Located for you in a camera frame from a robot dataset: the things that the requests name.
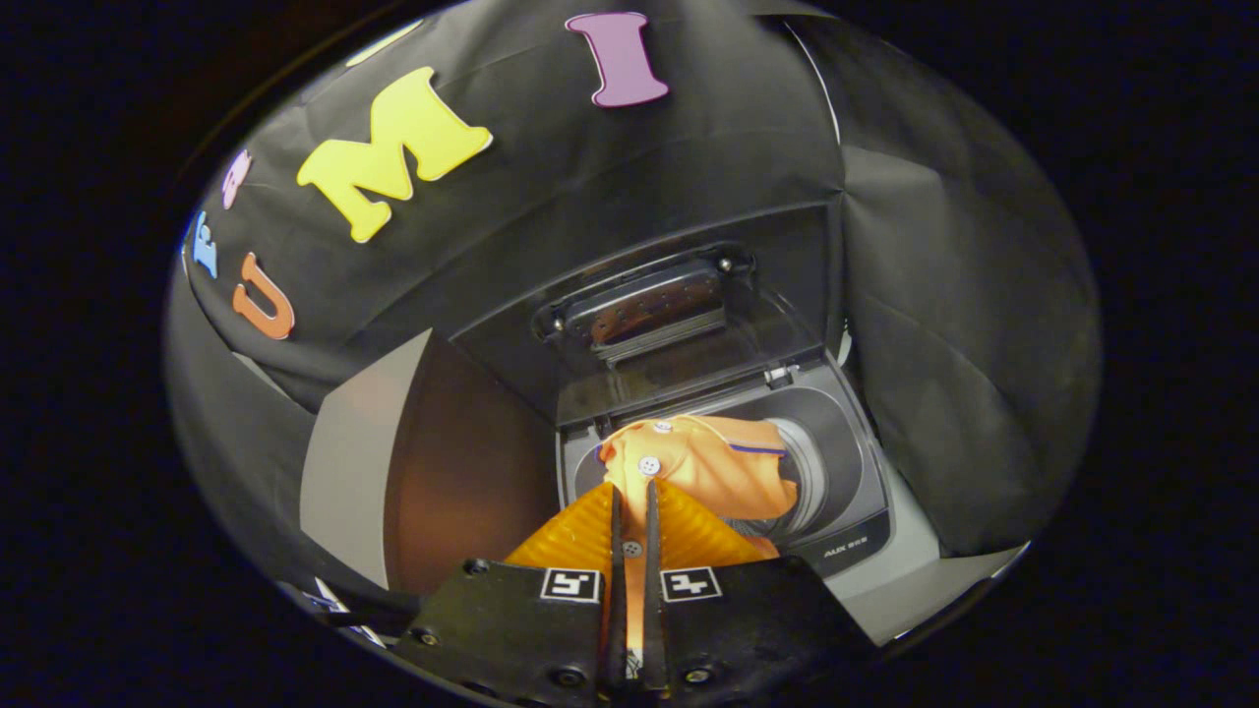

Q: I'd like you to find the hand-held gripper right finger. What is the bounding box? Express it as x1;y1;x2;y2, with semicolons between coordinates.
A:
644;479;876;704

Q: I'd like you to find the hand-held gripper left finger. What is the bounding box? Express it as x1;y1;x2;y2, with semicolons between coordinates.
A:
393;482;628;704

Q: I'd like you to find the orange polo shirt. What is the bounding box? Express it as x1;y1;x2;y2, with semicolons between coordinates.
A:
598;415;800;679

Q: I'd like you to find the grey washing machine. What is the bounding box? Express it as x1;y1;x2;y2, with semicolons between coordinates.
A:
556;354;896;581

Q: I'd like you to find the white printed packet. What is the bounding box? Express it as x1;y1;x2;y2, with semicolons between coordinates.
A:
313;578;387;648

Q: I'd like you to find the grey table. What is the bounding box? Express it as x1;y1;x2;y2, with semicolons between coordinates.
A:
300;329;562;596

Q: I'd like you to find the black backdrop cloth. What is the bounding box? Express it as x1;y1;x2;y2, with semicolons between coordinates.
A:
162;0;1103;591

